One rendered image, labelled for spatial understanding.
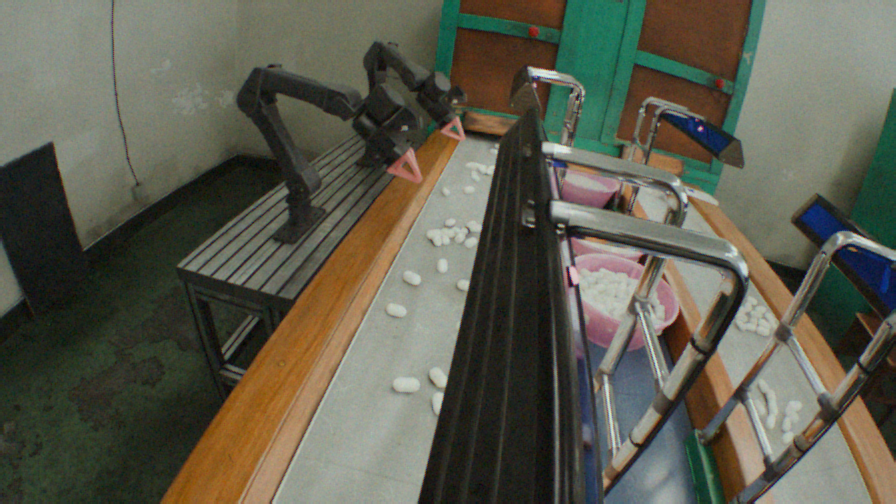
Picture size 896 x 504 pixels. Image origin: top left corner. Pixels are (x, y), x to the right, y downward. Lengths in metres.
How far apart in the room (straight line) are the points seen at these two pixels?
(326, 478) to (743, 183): 3.13
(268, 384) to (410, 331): 0.26
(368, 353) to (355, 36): 2.48
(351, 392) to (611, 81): 1.56
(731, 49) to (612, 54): 0.56
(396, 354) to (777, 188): 3.14
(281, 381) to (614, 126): 1.61
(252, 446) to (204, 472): 0.07
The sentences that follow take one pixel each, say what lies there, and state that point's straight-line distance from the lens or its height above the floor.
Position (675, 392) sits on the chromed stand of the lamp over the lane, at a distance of 0.39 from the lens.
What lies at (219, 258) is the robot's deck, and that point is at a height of 0.67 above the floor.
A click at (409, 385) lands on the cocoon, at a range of 0.60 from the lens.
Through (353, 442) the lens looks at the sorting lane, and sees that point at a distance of 0.57.
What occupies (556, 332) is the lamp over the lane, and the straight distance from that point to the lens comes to 0.17.
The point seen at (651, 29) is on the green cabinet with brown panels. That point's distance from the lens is 1.87.
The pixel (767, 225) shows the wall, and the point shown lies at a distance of 3.56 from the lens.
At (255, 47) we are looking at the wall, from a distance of 3.32.
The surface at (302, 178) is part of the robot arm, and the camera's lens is 1.06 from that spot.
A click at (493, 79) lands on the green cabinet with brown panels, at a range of 1.80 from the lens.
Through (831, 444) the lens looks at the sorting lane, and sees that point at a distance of 0.96.
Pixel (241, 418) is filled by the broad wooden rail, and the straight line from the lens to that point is 0.58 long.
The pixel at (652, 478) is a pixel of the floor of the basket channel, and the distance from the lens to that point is 0.73.
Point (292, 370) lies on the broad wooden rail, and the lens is 0.62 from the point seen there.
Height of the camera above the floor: 1.22
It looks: 31 degrees down
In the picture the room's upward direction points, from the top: 8 degrees clockwise
